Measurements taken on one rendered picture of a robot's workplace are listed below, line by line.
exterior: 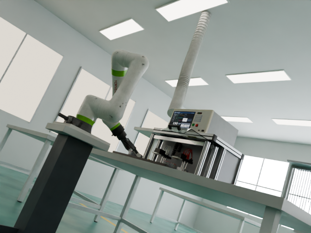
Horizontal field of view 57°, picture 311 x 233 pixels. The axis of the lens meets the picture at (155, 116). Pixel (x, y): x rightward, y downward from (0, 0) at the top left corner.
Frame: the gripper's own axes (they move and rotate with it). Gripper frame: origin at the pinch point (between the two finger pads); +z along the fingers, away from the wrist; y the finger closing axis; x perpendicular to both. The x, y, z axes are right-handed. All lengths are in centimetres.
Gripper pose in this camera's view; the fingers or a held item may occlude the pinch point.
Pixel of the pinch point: (135, 155)
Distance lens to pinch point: 221.6
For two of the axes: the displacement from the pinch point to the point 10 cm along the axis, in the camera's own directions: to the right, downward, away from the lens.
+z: 5.6, 8.1, 1.7
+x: 7.3, -5.7, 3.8
